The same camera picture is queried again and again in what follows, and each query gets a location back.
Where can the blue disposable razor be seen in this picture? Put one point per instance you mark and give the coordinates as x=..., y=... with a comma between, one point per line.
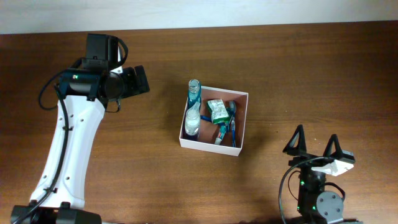
x=205, y=118

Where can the green white soap packet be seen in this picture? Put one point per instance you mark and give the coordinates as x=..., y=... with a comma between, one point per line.
x=219, y=113

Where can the clear foam soap bottle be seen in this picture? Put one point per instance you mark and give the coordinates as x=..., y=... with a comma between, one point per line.
x=192, y=122

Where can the white cardboard box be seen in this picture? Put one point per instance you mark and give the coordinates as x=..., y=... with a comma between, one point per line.
x=208, y=131

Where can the teal toothpaste tube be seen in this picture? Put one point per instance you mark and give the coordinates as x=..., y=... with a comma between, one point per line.
x=220, y=135

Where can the teal mouthwash bottle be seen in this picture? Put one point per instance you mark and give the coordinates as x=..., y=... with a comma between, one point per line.
x=194, y=92

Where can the blue white toothbrush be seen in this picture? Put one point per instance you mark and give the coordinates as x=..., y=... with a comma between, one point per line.
x=232, y=106

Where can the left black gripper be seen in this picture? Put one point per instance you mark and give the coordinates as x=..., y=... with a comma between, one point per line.
x=134, y=86

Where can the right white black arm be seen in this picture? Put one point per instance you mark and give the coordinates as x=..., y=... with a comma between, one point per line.
x=318, y=200

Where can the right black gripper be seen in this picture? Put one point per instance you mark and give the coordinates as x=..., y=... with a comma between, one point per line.
x=301, y=149

